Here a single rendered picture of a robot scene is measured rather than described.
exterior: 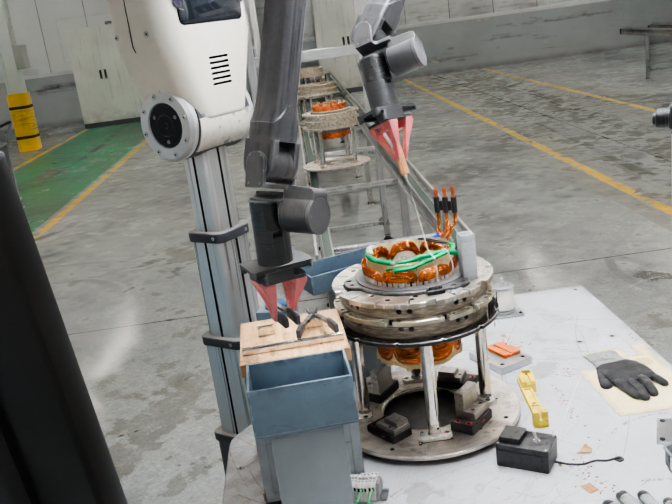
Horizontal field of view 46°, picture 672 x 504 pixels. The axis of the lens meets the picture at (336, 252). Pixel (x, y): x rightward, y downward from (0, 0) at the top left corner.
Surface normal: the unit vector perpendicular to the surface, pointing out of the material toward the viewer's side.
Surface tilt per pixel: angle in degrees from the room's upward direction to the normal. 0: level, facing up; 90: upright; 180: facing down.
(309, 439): 90
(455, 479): 0
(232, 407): 90
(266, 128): 74
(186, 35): 90
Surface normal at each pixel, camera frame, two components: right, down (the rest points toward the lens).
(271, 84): -0.51, 0.04
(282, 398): 0.11, 0.27
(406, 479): -0.13, -0.95
